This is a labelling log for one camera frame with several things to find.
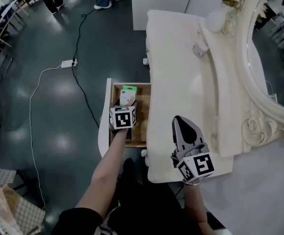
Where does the person's black shoe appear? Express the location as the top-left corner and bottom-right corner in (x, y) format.
(122, 158), (135, 180)

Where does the checkered paper bag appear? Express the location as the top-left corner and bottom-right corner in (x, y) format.
(0, 162), (46, 235)

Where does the wooden drawer with cream front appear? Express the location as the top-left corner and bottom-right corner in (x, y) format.
(98, 78), (152, 158)

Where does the white vase with pink flowers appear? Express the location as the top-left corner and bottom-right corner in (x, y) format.
(205, 0), (246, 33)

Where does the white office desk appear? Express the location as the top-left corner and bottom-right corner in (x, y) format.
(0, 0), (20, 46)

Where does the white power cable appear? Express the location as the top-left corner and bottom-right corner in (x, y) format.
(29, 66), (63, 208)

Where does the person's left forearm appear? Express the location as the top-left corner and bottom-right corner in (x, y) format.
(74, 127), (131, 220)

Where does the cream dressing table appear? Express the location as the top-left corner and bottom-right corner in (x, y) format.
(141, 9), (268, 184)

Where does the white cabinet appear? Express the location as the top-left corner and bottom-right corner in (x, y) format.
(128, 0), (197, 31)

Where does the white power strip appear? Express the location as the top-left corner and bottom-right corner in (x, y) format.
(61, 59), (78, 69)

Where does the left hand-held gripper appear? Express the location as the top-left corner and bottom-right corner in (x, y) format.
(109, 100), (139, 141)

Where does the person's black clothing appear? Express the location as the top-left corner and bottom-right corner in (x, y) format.
(50, 175), (227, 235)

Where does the person's right forearm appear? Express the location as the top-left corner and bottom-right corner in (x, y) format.
(182, 182), (216, 235)

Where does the oval cream framed mirror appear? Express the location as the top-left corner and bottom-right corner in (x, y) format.
(236, 0), (284, 154)

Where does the white harness strap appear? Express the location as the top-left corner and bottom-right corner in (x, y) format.
(98, 201), (121, 235)

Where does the green and white product box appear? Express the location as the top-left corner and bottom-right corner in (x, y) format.
(119, 85), (138, 107)

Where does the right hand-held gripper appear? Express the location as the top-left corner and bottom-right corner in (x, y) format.
(170, 115), (215, 186)

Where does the black power cable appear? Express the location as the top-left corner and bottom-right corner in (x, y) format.
(71, 7), (100, 129)

